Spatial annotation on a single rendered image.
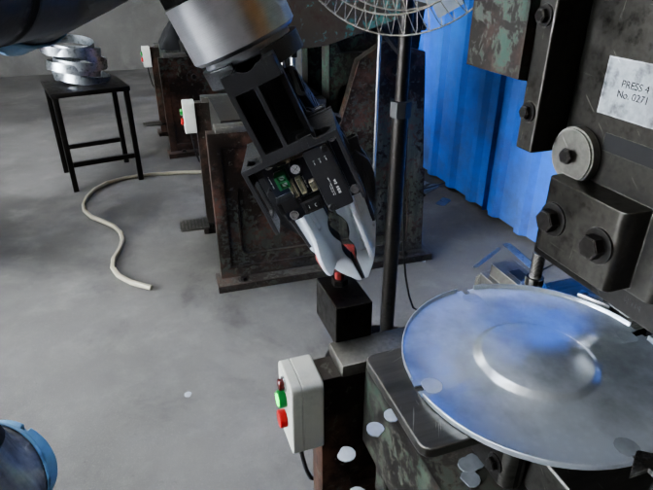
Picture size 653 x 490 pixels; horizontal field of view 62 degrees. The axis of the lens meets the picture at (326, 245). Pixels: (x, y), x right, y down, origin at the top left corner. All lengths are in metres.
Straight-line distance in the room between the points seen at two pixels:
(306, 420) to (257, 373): 0.95
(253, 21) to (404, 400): 0.38
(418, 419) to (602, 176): 0.29
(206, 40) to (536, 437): 0.43
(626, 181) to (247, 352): 1.49
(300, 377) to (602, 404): 0.40
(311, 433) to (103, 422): 0.97
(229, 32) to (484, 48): 0.35
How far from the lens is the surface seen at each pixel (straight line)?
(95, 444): 1.69
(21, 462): 0.76
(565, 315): 0.73
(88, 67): 3.29
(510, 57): 0.61
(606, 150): 0.58
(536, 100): 0.59
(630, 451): 0.58
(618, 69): 0.57
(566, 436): 0.57
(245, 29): 0.36
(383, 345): 0.85
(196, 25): 0.37
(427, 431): 0.54
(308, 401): 0.82
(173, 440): 1.63
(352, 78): 2.07
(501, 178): 2.75
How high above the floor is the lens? 1.17
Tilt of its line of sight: 28 degrees down
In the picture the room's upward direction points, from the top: straight up
